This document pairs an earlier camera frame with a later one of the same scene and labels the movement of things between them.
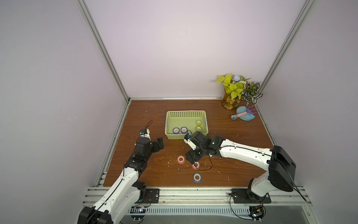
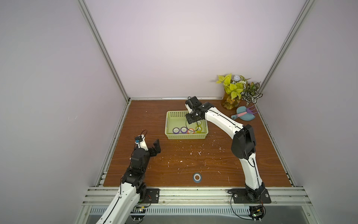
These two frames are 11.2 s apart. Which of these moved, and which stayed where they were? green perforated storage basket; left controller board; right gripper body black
Moved: right gripper body black
Stayed: green perforated storage basket; left controller board
